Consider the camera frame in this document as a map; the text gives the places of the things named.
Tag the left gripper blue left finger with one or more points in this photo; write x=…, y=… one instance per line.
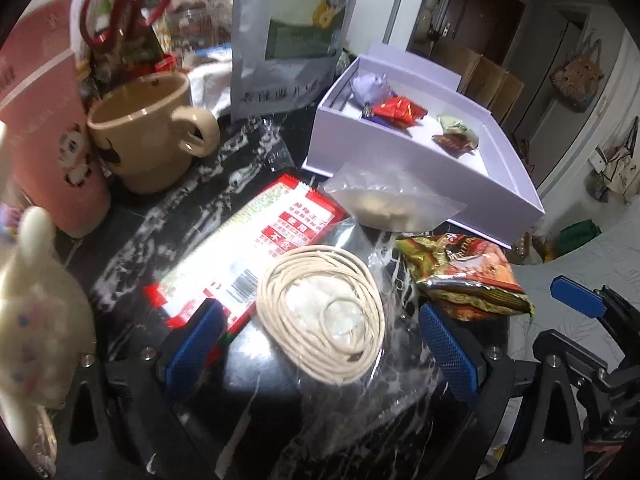
x=186, y=349

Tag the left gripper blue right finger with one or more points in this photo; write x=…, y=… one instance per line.
x=456, y=356

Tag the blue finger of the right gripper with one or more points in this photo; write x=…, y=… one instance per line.
x=577, y=297

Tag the red white snack packet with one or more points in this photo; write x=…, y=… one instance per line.
x=226, y=265

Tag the green gold candy wrappers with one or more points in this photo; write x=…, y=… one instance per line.
x=468, y=277

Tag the clear zip bag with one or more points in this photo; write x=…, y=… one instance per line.
x=389, y=201

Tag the maroon chocolate packet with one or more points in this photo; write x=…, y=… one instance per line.
x=455, y=144

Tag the red candy packet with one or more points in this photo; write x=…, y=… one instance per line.
x=400, y=111

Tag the beige ceramic mug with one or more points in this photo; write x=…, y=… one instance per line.
x=148, y=132

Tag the hanging patterned tote bag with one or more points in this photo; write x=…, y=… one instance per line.
x=577, y=80

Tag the pink panda cup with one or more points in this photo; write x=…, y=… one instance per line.
x=52, y=158

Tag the lavender gift box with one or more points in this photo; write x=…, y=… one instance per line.
x=501, y=202

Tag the dark entrance door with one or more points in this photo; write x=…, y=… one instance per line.
x=487, y=27

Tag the white ceramic jar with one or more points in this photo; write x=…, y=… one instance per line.
x=423, y=28

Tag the silver tea pouch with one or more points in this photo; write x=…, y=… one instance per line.
x=284, y=53

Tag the red handled scissors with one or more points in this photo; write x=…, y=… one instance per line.
x=125, y=20

